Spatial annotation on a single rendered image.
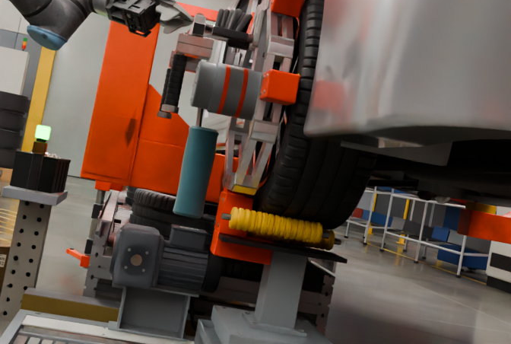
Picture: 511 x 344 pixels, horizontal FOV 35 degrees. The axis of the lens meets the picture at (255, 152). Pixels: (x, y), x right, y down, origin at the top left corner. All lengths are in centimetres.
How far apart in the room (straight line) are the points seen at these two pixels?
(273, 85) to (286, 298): 65
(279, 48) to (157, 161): 80
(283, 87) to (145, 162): 87
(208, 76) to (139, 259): 62
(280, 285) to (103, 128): 82
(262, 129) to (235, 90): 23
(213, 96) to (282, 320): 64
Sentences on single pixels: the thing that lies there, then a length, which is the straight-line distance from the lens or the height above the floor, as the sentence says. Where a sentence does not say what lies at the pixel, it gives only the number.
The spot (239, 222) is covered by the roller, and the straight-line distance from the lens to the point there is 209.
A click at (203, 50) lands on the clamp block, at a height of 92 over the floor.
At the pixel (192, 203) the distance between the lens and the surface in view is 230.
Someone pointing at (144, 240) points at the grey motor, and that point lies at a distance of 244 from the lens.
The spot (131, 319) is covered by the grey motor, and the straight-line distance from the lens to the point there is 265.
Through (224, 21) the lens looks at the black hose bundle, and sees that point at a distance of 206.
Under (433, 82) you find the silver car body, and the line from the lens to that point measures 137.
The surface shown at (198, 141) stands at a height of 70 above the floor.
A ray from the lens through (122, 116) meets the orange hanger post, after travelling 264.
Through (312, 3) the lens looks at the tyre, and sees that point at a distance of 207.
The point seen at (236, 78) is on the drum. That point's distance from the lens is 218.
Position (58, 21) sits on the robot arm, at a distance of 196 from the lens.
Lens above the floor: 63
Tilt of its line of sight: 2 degrees up
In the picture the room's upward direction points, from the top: 11 degrees clockwise
